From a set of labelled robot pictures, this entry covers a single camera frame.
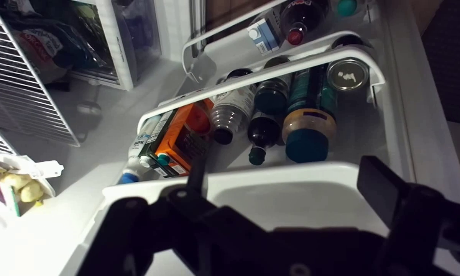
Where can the clear crisper drawer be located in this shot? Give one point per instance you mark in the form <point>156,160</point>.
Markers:
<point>85,41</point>

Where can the small blue white carton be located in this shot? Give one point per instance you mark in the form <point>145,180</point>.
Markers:
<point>262,35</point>

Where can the white fridge door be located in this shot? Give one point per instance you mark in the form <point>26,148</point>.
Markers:
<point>291,197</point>

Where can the white plastic tag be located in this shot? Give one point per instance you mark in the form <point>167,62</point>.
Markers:
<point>44,170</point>

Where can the green white carton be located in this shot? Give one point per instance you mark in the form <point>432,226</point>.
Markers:
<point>150,136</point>

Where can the white fridge cabinet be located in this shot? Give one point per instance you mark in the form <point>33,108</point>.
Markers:
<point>122,124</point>

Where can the white bottle blue cap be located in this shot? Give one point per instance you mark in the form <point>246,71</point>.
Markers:
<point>131,171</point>

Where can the yellow food package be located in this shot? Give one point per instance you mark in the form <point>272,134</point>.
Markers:
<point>19,189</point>

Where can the dark glass sauce bottle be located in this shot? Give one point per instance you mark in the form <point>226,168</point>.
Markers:
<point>263,128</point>

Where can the clear bottle teal cap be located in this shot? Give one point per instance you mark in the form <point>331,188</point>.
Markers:
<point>346,7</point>

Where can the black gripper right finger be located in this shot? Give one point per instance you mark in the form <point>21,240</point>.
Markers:
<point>383,193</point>

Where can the orange juice carton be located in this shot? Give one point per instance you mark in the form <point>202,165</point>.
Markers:
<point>176,140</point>

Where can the silver lid glass jar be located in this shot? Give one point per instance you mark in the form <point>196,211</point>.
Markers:
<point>346,76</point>

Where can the teal lid jar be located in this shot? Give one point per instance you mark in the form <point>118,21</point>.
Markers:
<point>306,136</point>

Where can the dark bottle red cap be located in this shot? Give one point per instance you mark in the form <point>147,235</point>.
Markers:
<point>299,18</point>

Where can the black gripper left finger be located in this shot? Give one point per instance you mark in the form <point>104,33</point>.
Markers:
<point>197,171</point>

